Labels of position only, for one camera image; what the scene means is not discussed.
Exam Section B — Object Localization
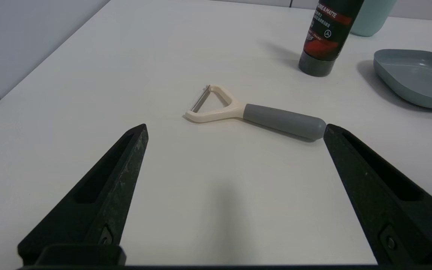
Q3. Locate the black red cosmetic tube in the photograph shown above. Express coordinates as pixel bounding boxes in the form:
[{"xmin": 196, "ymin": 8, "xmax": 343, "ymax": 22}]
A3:
[{"xmin": 298, "ymin": 0, "xmax": 365, "ymax": 77}]

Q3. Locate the grey-blue square dish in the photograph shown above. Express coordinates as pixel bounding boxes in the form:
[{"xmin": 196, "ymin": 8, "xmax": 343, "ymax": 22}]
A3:
[{"xmin": 373, "ymin": 49, "xmax": 432, "ymax": 110}]

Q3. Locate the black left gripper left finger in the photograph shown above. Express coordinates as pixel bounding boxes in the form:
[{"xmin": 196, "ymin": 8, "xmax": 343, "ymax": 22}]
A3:
[{"xmin": 17, "ymin": 124, "xmax": 149, "ymax": 267}]

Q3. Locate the pale teal plastic cup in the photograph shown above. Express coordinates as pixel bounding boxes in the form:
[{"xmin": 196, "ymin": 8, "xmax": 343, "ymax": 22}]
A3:
[{"xmin": 350, "ymin": 0, "xmax": 397, "ymax": 37}]

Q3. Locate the cream peeler with grey handle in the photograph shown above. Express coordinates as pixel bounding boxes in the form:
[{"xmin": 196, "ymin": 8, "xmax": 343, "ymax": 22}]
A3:
[{"xmin": 184, "ymin": 84, "xmax": 327, "ymax": 142}]

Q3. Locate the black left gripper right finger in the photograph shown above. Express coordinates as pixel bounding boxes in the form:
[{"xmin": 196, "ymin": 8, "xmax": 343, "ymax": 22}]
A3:
[{"xmin": 323, "ymin": 124, "xmax": 432, "ymax": 265}]

